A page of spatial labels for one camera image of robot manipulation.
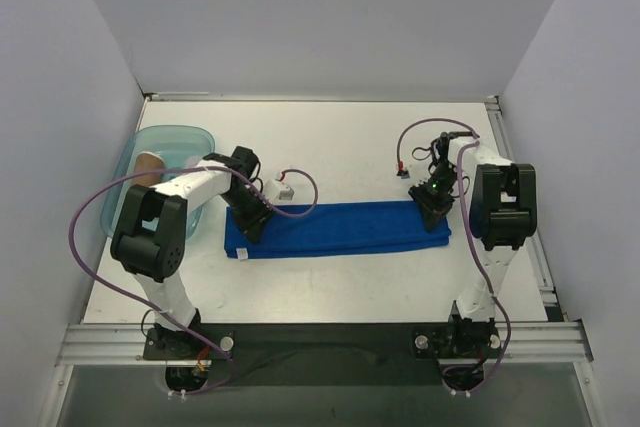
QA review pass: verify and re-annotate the blue microfibre towel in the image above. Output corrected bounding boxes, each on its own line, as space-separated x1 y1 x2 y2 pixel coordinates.
224 201 451 260

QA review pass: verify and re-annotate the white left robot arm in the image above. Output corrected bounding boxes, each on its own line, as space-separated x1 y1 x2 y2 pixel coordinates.
111 146 273 359

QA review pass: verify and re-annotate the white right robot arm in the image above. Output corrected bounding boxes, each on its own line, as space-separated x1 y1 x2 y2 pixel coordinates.
409 132 537 357

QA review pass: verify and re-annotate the translucent blue plastic tray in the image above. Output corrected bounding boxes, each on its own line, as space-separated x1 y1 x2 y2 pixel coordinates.
100 125 215 237

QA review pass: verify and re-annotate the rolled brown towel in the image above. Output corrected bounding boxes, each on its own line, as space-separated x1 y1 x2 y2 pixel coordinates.
132 152 165 187

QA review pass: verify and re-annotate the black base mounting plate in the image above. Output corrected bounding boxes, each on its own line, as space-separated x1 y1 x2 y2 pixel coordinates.
142 320 502 390

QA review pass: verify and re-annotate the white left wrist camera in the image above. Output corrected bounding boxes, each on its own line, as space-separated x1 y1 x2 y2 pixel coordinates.
263 179 295 204

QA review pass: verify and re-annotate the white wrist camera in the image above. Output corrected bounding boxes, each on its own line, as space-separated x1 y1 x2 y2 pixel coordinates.
263 179 295 204
396 162 413 179

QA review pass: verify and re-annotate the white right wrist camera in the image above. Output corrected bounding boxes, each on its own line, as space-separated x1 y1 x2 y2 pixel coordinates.
396 162 413 179

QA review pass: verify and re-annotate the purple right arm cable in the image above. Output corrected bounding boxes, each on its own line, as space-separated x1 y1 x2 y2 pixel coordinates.
396 117 513 393

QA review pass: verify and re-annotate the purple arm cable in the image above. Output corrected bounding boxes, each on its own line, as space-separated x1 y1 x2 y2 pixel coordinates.
396 117 513 393
67 169 320 395

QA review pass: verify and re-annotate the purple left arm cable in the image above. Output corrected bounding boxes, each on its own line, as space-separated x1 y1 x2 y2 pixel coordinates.
67 169 320 395

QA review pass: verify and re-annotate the front aluminium frame rail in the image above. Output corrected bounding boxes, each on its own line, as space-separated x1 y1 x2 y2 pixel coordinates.
57 322 593 366

